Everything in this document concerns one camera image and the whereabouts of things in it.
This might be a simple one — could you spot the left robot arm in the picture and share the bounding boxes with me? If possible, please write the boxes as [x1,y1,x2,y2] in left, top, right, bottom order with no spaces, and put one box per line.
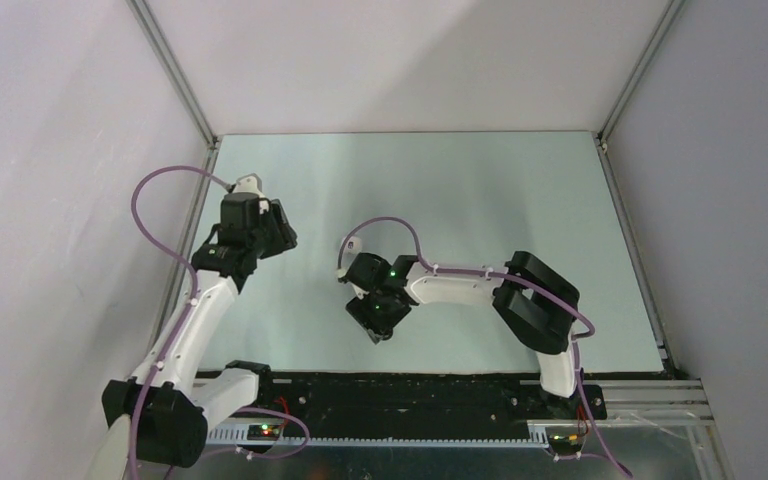
[102,192,297,468]

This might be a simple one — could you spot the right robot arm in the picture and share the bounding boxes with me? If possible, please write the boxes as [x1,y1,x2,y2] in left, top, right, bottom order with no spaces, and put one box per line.
[337,251,582,418]

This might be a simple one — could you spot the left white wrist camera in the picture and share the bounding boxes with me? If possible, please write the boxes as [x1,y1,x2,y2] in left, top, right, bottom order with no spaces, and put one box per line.
[231,174,270,214]

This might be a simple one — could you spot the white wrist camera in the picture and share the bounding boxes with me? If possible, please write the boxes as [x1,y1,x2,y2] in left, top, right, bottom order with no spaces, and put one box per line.
[231,174,270,214]
[336,236,363,283]

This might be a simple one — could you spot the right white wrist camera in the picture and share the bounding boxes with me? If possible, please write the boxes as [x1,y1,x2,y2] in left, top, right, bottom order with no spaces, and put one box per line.
[336,236,363,283]

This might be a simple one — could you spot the aluminium frame rail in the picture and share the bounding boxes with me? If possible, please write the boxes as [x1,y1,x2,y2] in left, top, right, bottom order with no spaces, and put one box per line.
[194,372,712,450]

